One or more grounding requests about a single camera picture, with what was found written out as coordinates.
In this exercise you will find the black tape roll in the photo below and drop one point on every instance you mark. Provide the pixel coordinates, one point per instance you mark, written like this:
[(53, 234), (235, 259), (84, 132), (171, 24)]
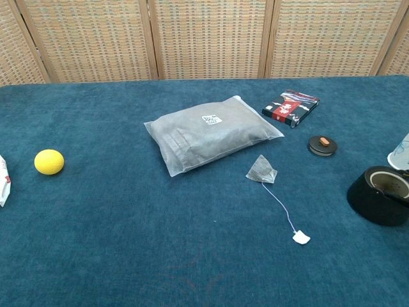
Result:
[(364, 198)]

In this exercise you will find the blue table cloth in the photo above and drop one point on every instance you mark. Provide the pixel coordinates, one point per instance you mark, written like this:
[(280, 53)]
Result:
[(128, 224)]

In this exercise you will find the red black snack packet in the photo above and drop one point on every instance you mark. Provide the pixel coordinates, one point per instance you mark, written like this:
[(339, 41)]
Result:
[(289, 108)]

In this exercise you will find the yellow ball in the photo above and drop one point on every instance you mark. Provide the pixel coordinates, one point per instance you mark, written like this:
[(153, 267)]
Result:
[(49, 162)]

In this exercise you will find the grey frosted plastic package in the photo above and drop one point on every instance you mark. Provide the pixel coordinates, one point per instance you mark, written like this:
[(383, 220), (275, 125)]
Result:
[(207, 137)]

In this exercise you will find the small black round disc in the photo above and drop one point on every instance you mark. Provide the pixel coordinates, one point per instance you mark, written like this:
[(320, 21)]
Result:
[(321, 147)]

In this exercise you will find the woven folding screen wooden frame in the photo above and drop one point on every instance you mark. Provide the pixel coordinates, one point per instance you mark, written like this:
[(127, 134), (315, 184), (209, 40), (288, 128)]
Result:
[(207, 38)]

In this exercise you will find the white round cap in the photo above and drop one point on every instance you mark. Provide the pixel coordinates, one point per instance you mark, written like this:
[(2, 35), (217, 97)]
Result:
[(401, 156)]

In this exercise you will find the white tissue pack red print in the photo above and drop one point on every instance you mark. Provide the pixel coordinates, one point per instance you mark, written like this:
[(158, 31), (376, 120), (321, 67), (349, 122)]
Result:
[(4, 182)]

